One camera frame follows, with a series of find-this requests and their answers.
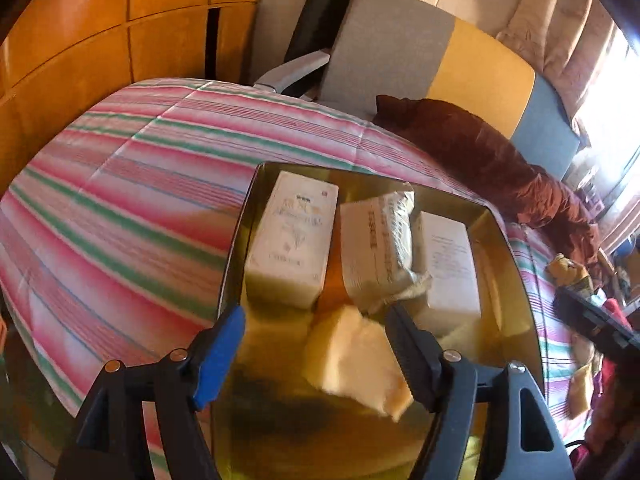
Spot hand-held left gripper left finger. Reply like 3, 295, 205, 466
54, 304, 247, 480

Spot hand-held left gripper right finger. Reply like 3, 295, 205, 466
385, 301, 576, 480

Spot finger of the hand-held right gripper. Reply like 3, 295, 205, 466
552, 285, 640, 356

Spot rectangular tin box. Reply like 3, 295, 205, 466
212, 161, 546, 480

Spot printed white carton box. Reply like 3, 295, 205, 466
244, 170, 340, 310

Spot yellow plush toy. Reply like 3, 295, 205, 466
545, 254, 593, 291

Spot red fleece garment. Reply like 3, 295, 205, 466
570, 297, 640, 466

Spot plain white carton box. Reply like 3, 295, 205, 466
412, 211, 483, 333

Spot pale tissue packet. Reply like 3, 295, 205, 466
340, 182, 433, 313

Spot striped blanket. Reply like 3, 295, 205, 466
0, 76, 601, 480

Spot patterned beige curtain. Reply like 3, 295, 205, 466
495, 0, 628, 126

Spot grey yellow blue headboard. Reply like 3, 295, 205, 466
320, 0, 583, 181

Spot wooden wardrobe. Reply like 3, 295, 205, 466
0, 0, 268, 196

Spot black panel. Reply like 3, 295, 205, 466
285, 0, 366, 61

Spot grey bed rail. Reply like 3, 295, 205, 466
252, 50, 333, 101

